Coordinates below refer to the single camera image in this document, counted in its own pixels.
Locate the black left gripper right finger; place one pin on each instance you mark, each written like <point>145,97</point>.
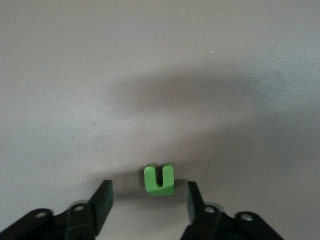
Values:
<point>212,225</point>

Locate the green foam letter u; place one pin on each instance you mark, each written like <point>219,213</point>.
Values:
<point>150,180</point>

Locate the brown table cover sheet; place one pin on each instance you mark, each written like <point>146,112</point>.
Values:
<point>75,75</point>

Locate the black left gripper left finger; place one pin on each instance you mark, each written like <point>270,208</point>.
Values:
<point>82,220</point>

